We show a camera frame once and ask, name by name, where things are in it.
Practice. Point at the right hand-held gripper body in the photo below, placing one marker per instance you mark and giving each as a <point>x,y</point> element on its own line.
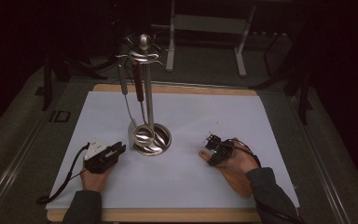
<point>225,150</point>

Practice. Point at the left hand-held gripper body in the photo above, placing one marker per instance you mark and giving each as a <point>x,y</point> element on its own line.
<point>101,160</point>

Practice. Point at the steel utensil rack stand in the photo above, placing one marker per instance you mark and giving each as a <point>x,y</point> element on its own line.
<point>149,93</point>

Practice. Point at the person's right hand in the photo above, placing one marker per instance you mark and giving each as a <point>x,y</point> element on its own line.
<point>242,160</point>

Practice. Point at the person's left hand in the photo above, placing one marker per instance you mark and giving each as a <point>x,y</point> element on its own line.
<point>93,182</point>

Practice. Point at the white table sheet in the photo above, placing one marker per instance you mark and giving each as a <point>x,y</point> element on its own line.
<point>174,180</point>

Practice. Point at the metal floor rail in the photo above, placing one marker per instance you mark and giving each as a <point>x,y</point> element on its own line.
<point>9,174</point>
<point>323,174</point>

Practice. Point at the white metal stand frame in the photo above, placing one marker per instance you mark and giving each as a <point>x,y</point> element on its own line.
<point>211,24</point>

